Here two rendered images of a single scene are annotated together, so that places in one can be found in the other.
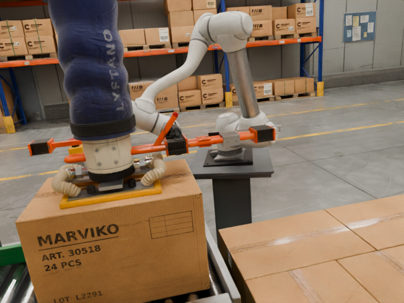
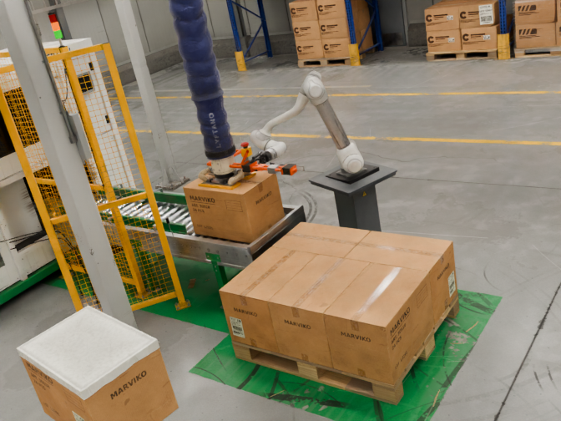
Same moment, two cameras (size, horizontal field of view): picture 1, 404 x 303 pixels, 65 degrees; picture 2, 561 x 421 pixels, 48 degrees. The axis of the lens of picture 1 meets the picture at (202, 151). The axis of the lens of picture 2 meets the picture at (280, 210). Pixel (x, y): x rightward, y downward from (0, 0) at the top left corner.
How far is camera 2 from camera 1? 3.83 m
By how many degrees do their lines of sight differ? 48
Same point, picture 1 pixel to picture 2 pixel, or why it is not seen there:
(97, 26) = (206, 112)
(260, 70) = not seen: outside the picture
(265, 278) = (279, 249)
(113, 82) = (214, 135)
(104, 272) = (212, 219)
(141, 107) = (258, 136)
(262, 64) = not seen: outside the picture
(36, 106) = (400, 24)
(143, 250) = (224, 214)
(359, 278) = (310, 263)
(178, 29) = not seen: outside the picture
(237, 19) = (307, 88)
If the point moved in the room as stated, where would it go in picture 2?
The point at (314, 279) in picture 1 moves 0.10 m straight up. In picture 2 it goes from (293, 256) to (290, 244)
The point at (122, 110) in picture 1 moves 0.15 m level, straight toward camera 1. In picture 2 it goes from (219, 147) to (206, 155)
